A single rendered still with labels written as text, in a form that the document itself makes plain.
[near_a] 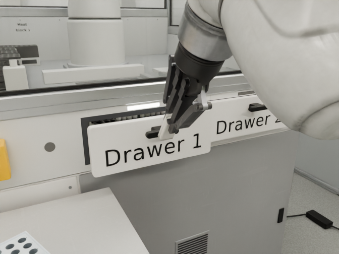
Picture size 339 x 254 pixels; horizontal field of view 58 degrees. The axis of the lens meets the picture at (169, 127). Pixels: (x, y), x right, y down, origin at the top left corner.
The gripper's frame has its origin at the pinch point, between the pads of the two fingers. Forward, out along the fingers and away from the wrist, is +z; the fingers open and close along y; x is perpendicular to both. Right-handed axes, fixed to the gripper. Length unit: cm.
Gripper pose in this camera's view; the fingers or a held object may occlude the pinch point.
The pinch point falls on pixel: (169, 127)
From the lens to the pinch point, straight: 60.5
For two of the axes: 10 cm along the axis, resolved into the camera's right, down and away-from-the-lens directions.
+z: -2.6, 6.0, 7.6
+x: -8.9, 1.5, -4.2
